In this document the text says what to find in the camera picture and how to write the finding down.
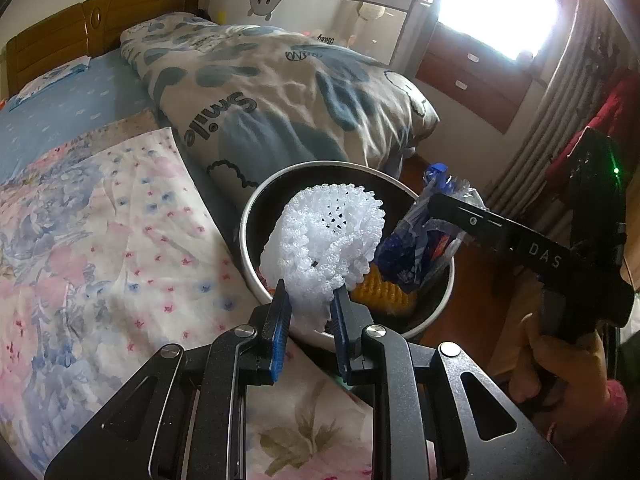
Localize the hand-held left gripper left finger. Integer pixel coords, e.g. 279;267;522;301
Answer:
45;279;292;480

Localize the floral pink bed sheet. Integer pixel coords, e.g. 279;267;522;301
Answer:
0;110;376;480

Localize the grey bed guard rail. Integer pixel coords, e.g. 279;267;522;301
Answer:
205;0;438;71

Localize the round white waste bin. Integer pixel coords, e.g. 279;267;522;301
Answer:
239;161;455;353

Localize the blue plastic wrapper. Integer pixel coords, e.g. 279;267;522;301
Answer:
375;162;483;295

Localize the white foam fruit net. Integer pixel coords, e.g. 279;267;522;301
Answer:
260;183;385;333

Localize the blue patterned quilt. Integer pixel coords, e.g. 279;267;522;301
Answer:
120;12;441;211

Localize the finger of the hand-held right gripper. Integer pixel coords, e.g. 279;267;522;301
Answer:
427;194;577;279

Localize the wooden drawer cabinet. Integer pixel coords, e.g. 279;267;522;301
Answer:
415;25;533;133

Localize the person's right hand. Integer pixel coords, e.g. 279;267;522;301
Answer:
510;312;620;405

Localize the red clothing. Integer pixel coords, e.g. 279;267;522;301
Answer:
545;67;631;186

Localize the orange foam fruit net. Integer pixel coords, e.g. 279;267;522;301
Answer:
352;265;418;317

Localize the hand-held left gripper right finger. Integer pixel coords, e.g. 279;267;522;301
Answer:
331;287;571;480

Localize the wooden headboard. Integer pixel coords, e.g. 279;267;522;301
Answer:
6;0;201;98

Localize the blue bed sheet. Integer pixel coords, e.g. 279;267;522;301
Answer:
0;52;161;181

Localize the striped curtain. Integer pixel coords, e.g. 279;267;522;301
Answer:
482;0;626;216

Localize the blue and white pillow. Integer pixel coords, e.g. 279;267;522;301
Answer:
10;57;91;108

